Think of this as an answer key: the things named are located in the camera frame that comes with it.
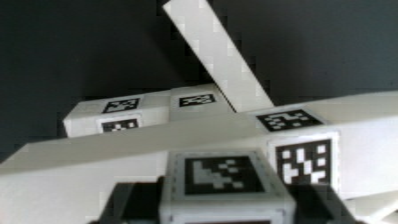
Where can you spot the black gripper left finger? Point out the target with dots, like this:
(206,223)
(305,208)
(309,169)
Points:
(131,204)

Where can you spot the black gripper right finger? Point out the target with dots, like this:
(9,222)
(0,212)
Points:
(319,207)

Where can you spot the white chair leg with tag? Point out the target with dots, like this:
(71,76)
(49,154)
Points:
(197,102)
(222,190)

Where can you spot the white chair back frame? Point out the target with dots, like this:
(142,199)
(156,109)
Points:
(58,174)

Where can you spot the white chair nut peg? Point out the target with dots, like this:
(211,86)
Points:
(115,114)

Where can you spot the white obstacle fence wall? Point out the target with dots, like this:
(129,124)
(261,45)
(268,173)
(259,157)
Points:
(206,37)

